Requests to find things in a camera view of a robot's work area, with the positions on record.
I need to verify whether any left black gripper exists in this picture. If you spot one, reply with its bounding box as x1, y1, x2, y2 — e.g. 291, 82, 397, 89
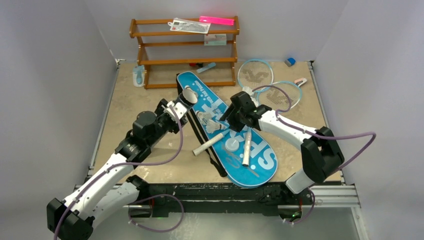
146, 99, 186, 147

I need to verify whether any black shuttlecock tube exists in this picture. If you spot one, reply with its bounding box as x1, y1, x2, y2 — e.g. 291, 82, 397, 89
177, 89, 198, 109

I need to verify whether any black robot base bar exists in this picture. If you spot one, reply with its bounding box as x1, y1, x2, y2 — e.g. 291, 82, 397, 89
131, 182, 313, 220

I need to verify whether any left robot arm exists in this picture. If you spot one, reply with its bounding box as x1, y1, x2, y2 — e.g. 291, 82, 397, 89
46, 96, 198, 240

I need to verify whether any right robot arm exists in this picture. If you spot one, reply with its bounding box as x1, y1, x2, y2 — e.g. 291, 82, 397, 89
219, 91, 345, 204

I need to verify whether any far blue badminton racket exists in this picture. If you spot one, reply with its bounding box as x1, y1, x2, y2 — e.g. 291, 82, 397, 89
237, 59, 275, 168

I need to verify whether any blue racket bag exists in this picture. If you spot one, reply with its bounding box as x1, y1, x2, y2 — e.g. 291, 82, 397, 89
175, 71, 278, 188

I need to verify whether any light blue packaged tool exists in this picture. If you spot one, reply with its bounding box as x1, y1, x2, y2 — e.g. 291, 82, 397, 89
132, 65, 145, 88

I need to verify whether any red and black small object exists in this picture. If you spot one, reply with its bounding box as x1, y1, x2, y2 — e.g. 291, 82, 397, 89
189, 62, 204, 68

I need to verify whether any pink and white clip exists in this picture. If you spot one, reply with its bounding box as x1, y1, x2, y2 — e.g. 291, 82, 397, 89
293, 78, 308, 88

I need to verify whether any blue and grey eraser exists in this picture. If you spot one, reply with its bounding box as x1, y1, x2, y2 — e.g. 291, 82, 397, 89
284, 57, 296, 67

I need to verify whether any wooden three-tier shelf rack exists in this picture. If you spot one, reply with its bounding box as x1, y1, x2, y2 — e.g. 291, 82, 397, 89
129, 15, 240, 90

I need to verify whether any small white box on shelf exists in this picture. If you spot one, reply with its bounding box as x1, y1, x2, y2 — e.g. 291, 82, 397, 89
203, 33, 227, 46

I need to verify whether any pink fluorescent ruler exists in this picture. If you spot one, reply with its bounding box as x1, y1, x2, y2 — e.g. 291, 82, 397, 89
199, 16, 235, 26

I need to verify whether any clear packaged item on shelf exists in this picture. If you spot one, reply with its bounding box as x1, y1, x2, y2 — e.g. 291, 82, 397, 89
167, 18, 211, 34

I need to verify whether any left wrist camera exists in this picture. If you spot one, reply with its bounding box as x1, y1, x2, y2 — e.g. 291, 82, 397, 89
164, 101, 188, 125

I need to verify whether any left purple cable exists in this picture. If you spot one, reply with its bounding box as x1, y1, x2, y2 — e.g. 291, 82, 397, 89
52, 105, 185, 240

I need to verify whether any purple cable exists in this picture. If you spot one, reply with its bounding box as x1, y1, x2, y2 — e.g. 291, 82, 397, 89
251, 85, 378, 226
52, 105, 185, 240

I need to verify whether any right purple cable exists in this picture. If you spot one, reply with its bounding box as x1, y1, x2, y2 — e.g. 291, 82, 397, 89
251, 85, 378, 226

